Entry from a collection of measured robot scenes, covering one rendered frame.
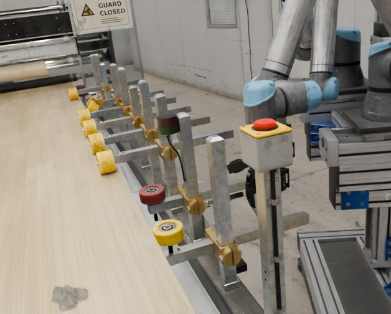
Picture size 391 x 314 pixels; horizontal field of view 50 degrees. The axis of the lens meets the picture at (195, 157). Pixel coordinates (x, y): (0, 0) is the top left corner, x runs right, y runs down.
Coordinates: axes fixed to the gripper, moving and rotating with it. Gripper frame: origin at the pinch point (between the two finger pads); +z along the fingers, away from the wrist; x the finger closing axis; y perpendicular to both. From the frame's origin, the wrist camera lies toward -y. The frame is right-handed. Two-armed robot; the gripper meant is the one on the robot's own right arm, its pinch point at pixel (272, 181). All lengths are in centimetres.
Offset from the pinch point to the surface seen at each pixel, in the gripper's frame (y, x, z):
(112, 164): -51, 21, -11
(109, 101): -36, 124, -12
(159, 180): -30, 44, 9
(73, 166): -63, 40, -7
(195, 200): -30.7, -7.9, -4.3
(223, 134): -7.2, 23.6, -12.7
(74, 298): -69, -43, -8
